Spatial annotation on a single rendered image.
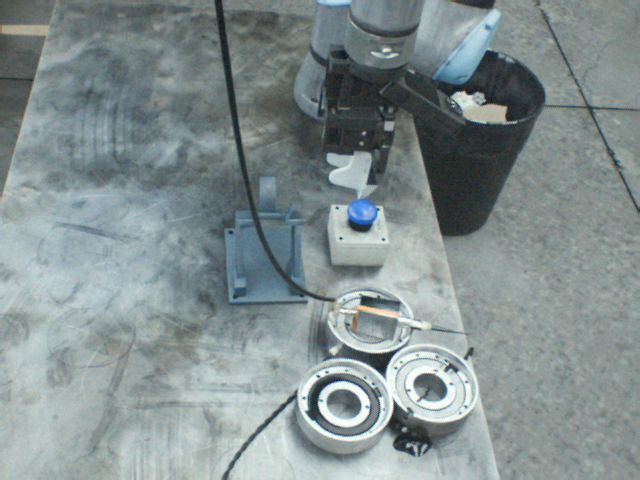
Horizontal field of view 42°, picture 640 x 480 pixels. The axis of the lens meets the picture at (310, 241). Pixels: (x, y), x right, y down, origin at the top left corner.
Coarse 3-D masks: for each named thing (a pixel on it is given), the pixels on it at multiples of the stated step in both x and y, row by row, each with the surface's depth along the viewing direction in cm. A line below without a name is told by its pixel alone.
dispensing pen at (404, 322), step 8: (368, 296) 97; (336, 304) 96; (360, 304) 96; (368, 304) 96; (376, 304) 96; (384, 304) 96; (392, 304) 96; (336, 312) 96; (344, 312) 97; (352, 312) 97; (400, 320) 96; (408, 320) 97; (416, 320) 97; (416, 328) 97; (424, 328) 97; (432, 328) 97; (440, 328) 97
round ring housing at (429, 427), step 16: (400, 352) 95; (416, 352) 97; (432, 352) 97; (448, 352) 96; (400, 368) 95; (416, 368) 95; (432, 368) 96; (464, 368) 95; (416, 384) 96; (432, 384) 96; (448, 384) 94; (464, 384) 95; (400, 400) 92; (448, 400) 93; (464, 400) 93; (400, 416) 91; (416, 416) 89; (464, 416) 90; (416, 432) 92; (432, 432) 91; (448, 432) 91
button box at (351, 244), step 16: (336, 208) 110; (336, 224) 108; (352, 224) 108; (368, 224) 108; (384, 224) 109; (336, 240) 106; (352, 240) 106; (368, 240) 107; (384, 240) 107; (336, 256) 108; (352, 256) 108; (368, 256) 108; (384, 256) 108
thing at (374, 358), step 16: (352, 288) 101; (368, 288) 102; (384, 288) 102; (400, 304) 101; (352, 320) 99; (336, 336) 96; (352, 336) 98; (368, 336) 98; (400, 336) 98; (352, 352) 96; (368, 352) 95; (384, 352) 95
